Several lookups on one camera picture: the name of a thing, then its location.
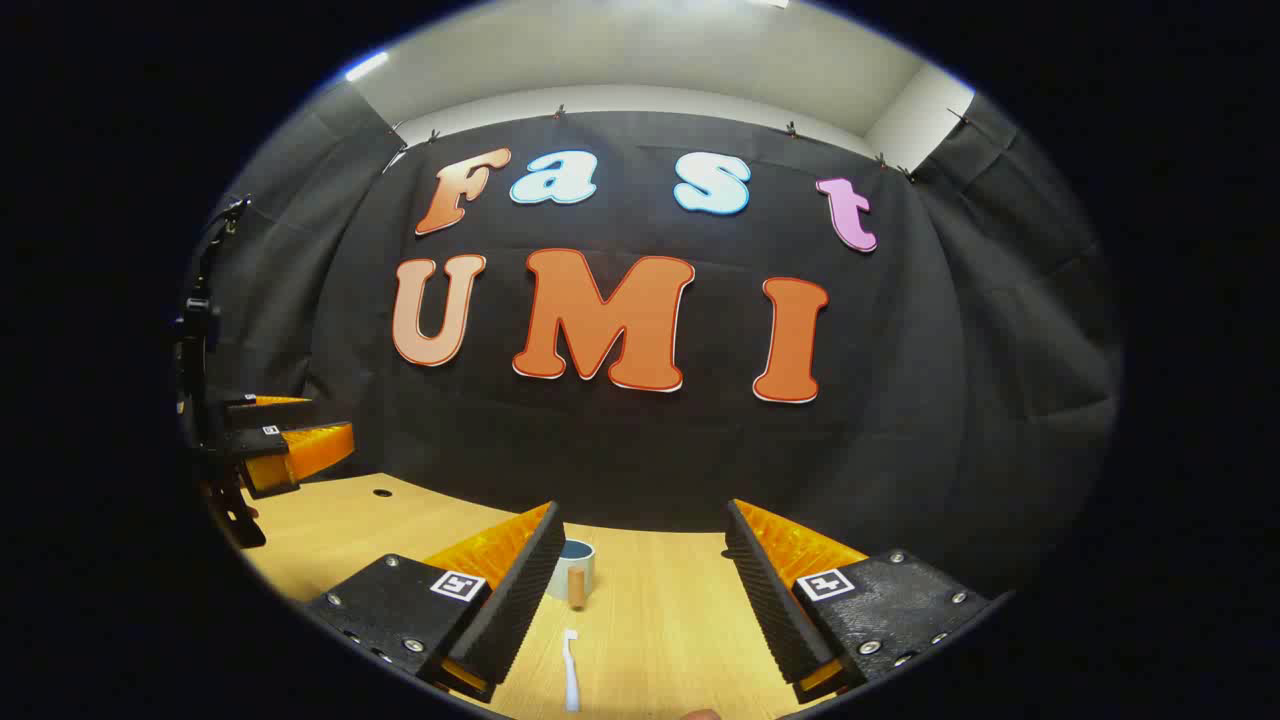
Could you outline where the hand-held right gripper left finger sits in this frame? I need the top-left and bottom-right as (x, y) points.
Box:
(303, 500), (567, 704)

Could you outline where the black backdrop cloth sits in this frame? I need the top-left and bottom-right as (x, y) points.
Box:
(185, 80), (1123, 601)

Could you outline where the wooden desktop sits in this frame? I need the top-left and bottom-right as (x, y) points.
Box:
(240, 472), (831, 720)

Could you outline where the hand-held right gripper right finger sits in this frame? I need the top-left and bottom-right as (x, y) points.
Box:
(722, 498), (991, 704)

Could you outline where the pale blue cup wooden handle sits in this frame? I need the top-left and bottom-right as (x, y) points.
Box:
(545, 538), (598, 609)

